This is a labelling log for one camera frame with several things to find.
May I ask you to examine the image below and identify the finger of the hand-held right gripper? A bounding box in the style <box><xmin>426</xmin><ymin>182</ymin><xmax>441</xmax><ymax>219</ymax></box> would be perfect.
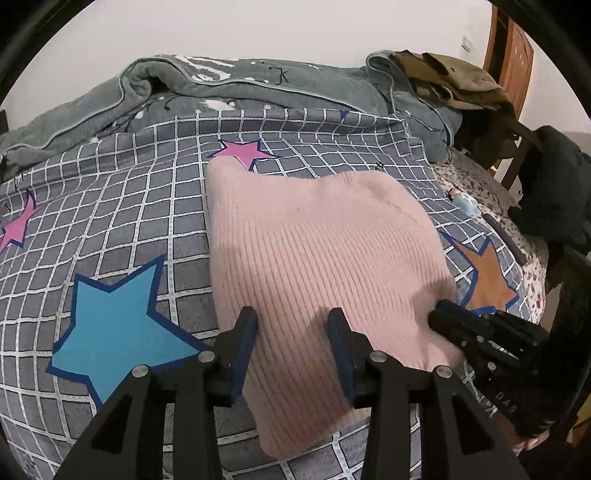
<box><xmin>429</xmin><ymin>315</ymin><xmax>514</xmax><ymax>386</ymax></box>
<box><xmin>435</xmin><ymin>299</ymin><xmax>550</xmax><ymax>350</ymax></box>

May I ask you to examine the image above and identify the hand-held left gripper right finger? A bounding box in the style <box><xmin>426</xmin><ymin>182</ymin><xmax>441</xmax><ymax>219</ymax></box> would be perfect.
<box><xmin>327</xmin><ymin>307</ymin><xmax>532</xmax><ymax>480</ymax></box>

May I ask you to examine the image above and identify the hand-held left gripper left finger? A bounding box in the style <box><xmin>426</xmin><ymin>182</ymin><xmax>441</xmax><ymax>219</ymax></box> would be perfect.
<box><xmin>55</xmin><ymin>305</ymin><xmax>259</xmax><ymax>480</ymax></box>

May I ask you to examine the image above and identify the pink knit sweater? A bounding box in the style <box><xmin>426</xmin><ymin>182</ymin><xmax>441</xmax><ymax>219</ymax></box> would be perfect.
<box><xmin>203</xmin><ymin>154</ymin><xmax>465</xmax><ymax>457</ymax></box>

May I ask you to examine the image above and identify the floral bed sheet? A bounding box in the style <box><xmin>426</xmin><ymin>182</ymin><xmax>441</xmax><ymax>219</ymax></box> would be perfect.
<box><xmin>431</xmin><ymin>148</ymin><xmax>550</xmax><ymax>324</ymax></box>

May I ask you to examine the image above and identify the black bar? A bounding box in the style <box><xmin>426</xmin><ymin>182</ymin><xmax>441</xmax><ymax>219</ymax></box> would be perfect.
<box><xmin>482</xmin><ymin>212</ymin><xmax>527</xmax><ymax>266</ymax></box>

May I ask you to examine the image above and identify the dark hanging garment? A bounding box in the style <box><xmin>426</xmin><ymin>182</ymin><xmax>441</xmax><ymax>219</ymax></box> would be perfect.
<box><xmin>508</xmin><ymin>124</ymin><xmax>591</xmax><ymax>252</ymax></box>

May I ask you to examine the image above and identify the grey grid star duvet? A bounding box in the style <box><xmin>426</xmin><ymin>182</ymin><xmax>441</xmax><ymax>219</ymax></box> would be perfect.
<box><xmin>0</xmin><ymin>107</ymin><xmax>522</xmax><ymax>480</ymax></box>

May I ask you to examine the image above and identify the brown olive garment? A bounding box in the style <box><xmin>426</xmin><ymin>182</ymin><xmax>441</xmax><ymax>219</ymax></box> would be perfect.
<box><xmin>390</xmin><ymin>48</ymin><xmax>518</xmax><ymax>114</ymax></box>

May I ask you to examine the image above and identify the brown wooden door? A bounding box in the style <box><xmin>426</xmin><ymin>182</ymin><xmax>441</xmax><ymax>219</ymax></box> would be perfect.
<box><xmin>482</xmin><ymin>4</ymin><xmax>536</xmax><ymax>123</ymax></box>

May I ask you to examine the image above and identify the grey fleece quilt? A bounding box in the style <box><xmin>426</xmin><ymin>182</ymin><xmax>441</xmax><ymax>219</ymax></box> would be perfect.
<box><xmin>0</xmin><ymin>52</ymin><xmax>464</xmax><ymax>183</ymax></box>

